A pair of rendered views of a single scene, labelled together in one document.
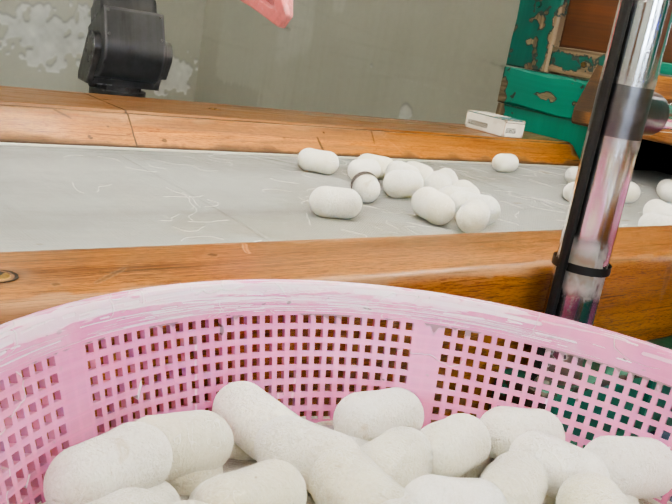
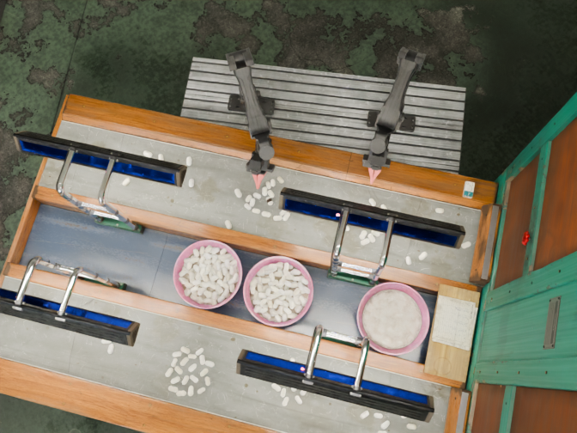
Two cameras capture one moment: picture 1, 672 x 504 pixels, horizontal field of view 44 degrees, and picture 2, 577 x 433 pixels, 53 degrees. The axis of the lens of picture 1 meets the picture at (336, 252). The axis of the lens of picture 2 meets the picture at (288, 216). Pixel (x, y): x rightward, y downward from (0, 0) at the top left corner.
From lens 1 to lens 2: 216 cm
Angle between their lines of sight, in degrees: 69
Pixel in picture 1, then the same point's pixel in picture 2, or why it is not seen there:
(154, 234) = (310, 226)
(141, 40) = not seen: hidden behind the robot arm
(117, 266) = (285, 248)
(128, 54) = not seen: hidden behind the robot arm
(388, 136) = (414, 189)
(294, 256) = (304, 253)
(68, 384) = (272, 259)
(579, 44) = (510, 188)
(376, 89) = not seen: outside the picture
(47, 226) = (300, 219)
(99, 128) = (339, 175)
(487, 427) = (300, 279)
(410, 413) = (297, 274)
